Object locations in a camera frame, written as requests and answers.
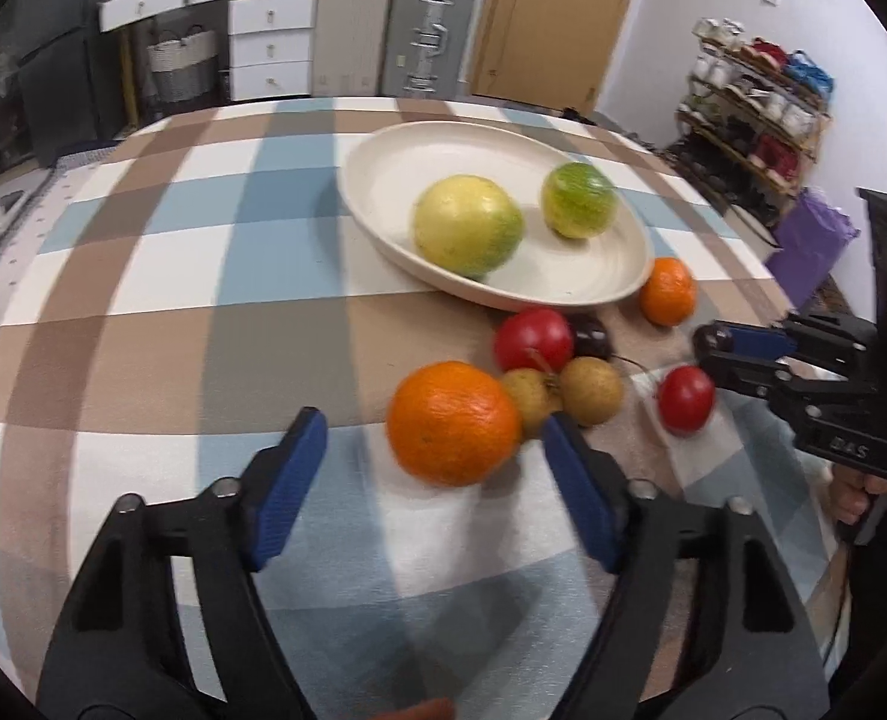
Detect brown round fruit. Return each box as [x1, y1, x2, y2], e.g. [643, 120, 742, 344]
[502, 369, 555, 440]
[559, 356, 625, 427]

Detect checked tablecloth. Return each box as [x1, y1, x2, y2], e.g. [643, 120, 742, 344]
[0, 96, 857, 720]

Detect silver suitcase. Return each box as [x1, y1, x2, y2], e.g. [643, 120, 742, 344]
[382, 0, 482, 98]

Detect green guava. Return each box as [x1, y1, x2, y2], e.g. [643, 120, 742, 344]
[540, 162, 616, 241]

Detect person's right forearm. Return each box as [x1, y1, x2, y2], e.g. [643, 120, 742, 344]
[826, 495, 887, 700]

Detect beige suitcase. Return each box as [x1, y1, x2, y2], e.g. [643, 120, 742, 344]
[312, 0, 398, 97]

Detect purple bag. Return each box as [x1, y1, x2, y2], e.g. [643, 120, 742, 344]
[766, 187, 861, 312]

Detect small red tomato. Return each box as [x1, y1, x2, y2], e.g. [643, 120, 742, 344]
[657, 364, 716, 436]

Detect dark grey fridge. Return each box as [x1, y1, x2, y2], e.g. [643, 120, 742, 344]
[0, 0, 125, 166]

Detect large orange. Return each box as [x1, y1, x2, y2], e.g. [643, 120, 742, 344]
[387, 361, 523, 487]

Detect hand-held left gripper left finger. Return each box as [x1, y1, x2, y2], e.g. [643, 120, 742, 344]
[34, 406, 329, 720]

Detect person's right hand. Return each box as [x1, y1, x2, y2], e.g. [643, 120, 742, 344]
[825, 461, 887, 527]

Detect cream round plate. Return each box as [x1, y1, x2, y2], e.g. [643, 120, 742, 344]
[337, 120, 655, 313]

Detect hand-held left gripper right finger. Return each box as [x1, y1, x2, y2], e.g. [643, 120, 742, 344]
[541, 411, 835, 720]

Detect dark purple plum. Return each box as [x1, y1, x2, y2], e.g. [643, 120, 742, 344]
[573, 315, 611, 359]

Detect wooden door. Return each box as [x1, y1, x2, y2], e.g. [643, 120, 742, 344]
[472, 0, 649, 115]

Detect yellow guava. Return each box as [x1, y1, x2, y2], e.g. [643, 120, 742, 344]
[412, 174, 526, 278]

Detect large red tomato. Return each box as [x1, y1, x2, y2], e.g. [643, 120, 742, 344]
[493, 307, 575, 374]

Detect woven laundry basket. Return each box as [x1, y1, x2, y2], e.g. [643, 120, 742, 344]
[147, 26, 220, 106]

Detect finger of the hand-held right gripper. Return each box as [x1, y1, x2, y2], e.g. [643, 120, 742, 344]
[693, 313, 877, 362]
[700, 352, 877, 422]

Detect yellow pole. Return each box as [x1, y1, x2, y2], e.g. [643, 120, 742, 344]
[119, 30, 139, 128]

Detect small orange mandarin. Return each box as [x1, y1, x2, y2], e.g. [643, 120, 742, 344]
[640, 256, 697, 328]

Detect white desk with drawers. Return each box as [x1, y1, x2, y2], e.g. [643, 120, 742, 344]
[98, 0, 317, 102]

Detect colourful sneaker collection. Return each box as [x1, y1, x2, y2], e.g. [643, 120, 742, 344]
[676, 16, 835, 203]

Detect wooden shoe rack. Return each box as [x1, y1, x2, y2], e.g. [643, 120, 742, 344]
[672, 19, 835, 212]

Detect dotted grey blanket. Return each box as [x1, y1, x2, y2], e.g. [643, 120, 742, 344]
[0, 146, 118, 331]

